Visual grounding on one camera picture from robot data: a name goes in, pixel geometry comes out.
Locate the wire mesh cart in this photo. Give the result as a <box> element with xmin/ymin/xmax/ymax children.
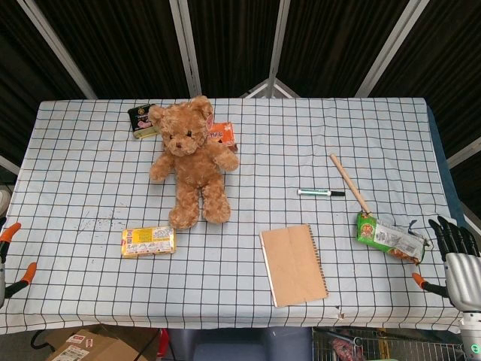
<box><xmin>311</xmin><ymin>326</ymin><xmax>464</xmax><ymax>361</ymax></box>

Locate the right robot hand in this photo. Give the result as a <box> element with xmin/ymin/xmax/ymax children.
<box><xmin>412</xmin><ymin>216</ymin><xmax>481</xmax><ymax>314</ymax></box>

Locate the orange snack packet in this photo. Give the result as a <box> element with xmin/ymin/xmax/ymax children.
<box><xmin>205</xmin><ymin>122</ymin><xmax>240</xmax><ymax>152</ymax></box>

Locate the white grid-check tablecloth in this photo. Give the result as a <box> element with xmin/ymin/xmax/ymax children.
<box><xmin>0</xmin><ymin>96</ymin><xmax>465</xmax><ymax>335</ymax></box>

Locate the dark blue table cover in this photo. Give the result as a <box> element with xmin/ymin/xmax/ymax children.
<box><xmin>427</xmin><ymin>105</ymin><xmax>467</xmax><ymax>229</ymax></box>

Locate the white partition frame post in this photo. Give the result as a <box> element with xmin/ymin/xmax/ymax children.
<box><xmin>355</xmin><ymin>0</ymin><xmax>431</xmax><ymax>98</ymax></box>
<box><xmin>168</xmin><ymin>0</ymin><xmax>203</xmax><ymax>97</ymax></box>
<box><xmin>17</xmin><ymin>0</ymin><xmax>98</xmax><ymax>100</ymax></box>
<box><xmin>267</xmin><ymin>0</ymin><xmax>298</xmax><ymax>83</ymax></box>

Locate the brown plush teddy bear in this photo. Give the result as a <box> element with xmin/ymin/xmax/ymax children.
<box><xmin>149</xmin><ymin>95</ymin><xmax>241</xmax><ymax>230</ymax></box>

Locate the green instant noodle packet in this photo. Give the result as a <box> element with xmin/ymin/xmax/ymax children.
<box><xmin>355</xmin><ymin>211</ymin><xmax>433</xmax><ymax>266</ymax></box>

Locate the wooden stick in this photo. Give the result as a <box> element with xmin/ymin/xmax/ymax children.
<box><xmin>329</xmin><ymin>153</ymin><xmax>371</xmax><ymax>216</ymax></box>

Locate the dark green snack packet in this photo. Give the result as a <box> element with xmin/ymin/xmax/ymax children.
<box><xmin>127</xmin><ymin>104</ymin><xmax>161</xmax><ymax>141</ymax></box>

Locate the brown spiral notebook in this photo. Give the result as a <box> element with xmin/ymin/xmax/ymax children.
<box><xmin>259</xmin><ymin>223</ymin><xmax>330</xmax><ymax>308</ymax></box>

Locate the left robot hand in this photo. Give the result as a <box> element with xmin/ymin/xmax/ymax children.
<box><xmin>0</xmin><ymin>221</ymin><xmax>38</xmax><ymax>308</ymax></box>

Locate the green white marker pen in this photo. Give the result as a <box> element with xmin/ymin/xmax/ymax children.
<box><xmin>297</xmin><ymin>188</ymin><xmax>346</xmax><ymax>198</ymax></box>

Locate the cardboard shipping box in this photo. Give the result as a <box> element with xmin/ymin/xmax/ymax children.
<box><xmin>32</xmin><ymin>325</ymin><xmax>159</xmax><ymax>361</ymax></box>

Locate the yellow printed food box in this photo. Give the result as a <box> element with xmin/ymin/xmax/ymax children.
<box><xmin>120</xmin><ymin>225</ymin><xmax>177</xmax><ymax>259</ymax></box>

